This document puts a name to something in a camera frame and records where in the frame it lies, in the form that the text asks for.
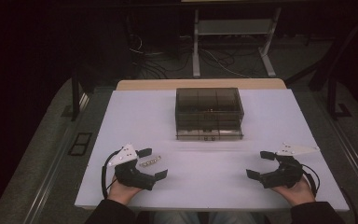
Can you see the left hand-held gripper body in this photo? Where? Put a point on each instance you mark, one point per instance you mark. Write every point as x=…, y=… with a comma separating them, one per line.
x=133, y=177

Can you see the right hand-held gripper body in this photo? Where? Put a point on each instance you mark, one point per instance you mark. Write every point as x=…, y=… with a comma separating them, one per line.
x=287, y=174

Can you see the small silver beaded strip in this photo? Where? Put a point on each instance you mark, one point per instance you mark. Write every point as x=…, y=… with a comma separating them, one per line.
x=150, y=161

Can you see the smoky transparent drawer box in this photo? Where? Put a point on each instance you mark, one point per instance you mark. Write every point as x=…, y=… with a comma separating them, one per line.
x=209, y=112

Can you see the person's left hand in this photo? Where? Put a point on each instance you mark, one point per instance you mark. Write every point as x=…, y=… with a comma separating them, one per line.
x=121, y=193

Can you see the person's right hand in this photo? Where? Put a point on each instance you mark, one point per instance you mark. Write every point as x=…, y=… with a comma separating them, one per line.
x=298, y=194

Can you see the white metal stand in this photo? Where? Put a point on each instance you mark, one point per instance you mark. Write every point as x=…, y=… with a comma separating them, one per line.
x=234, y=27

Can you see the black rectangular floor frame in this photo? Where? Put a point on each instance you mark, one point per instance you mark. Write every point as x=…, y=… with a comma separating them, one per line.
x=80, y=143

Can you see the aluminium rail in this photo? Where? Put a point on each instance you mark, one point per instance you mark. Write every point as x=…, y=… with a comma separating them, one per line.
x=354, y=161
x=48, y=180

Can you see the black metal frame post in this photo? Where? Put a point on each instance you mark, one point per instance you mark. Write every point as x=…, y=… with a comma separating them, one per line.
x=75, y=96
x=333, y=96

